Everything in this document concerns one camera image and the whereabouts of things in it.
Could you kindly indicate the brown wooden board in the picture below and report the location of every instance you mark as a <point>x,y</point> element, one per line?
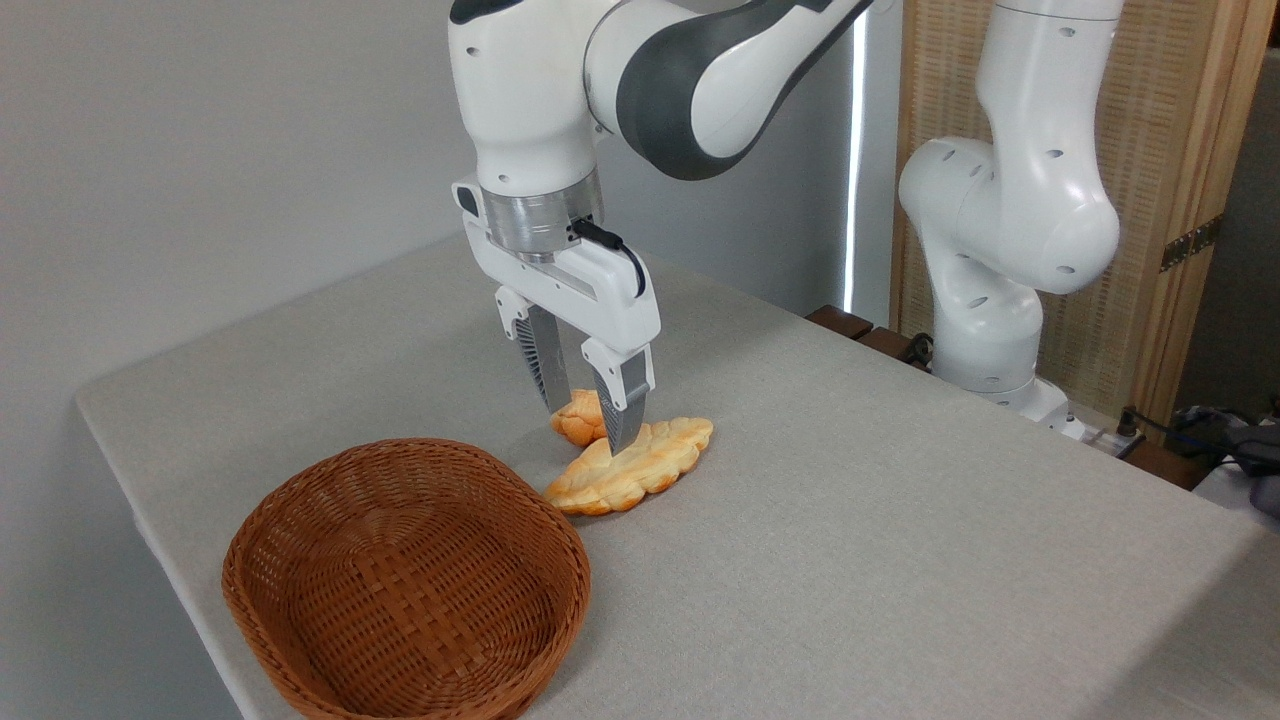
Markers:
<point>1165,465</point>

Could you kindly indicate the dark brown wooden block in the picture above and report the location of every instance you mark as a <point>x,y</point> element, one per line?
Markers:
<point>885,342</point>
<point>840,321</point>

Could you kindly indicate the small round bread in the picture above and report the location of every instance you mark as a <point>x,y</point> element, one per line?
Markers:
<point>578,422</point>

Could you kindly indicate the long braided bread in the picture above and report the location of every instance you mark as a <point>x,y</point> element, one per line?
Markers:
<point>650,465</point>

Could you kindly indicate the metal screen hinge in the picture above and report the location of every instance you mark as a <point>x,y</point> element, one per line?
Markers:
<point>1190,243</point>

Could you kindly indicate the black power plug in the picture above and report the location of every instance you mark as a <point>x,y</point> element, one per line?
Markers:
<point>1128,422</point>

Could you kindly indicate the brown woven wicker basket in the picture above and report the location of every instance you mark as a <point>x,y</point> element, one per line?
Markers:
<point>400,590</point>

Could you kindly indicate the wooden rattan folding screen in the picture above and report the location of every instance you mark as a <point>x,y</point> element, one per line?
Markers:
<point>1160,120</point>

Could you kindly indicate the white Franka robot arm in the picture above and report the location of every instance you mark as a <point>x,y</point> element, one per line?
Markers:
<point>540,90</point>

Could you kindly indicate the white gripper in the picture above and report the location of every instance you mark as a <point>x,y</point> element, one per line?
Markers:
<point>615,300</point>

